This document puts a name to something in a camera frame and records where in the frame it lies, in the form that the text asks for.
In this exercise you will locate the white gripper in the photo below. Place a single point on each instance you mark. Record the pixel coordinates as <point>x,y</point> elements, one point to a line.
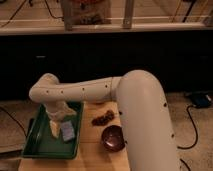
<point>57,111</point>

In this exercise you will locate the blue sponge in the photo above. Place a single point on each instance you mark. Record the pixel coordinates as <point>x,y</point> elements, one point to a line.
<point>68,132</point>

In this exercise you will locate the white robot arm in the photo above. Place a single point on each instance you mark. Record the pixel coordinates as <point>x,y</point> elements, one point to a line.
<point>143,109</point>

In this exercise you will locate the green plastic tray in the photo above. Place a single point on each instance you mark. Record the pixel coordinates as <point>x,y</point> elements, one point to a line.
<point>40,142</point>

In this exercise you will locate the brown grape bunch toy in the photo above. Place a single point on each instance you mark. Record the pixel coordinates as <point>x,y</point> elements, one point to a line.
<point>104,119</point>

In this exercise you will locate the dark brown bowl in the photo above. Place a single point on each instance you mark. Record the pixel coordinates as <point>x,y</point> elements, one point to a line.
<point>112,138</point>

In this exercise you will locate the black power box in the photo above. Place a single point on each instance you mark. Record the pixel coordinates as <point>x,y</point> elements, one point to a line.
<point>201,100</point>

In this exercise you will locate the wooden frame post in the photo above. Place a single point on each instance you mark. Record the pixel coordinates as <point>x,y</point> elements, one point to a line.
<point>128,14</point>

